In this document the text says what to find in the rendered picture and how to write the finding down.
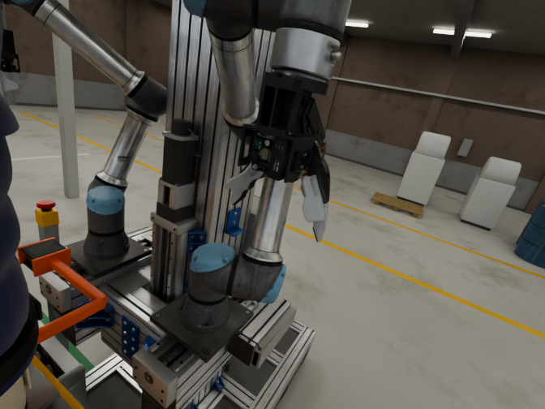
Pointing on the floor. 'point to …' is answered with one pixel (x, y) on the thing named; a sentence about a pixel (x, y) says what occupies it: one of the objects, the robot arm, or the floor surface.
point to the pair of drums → (533, 238)
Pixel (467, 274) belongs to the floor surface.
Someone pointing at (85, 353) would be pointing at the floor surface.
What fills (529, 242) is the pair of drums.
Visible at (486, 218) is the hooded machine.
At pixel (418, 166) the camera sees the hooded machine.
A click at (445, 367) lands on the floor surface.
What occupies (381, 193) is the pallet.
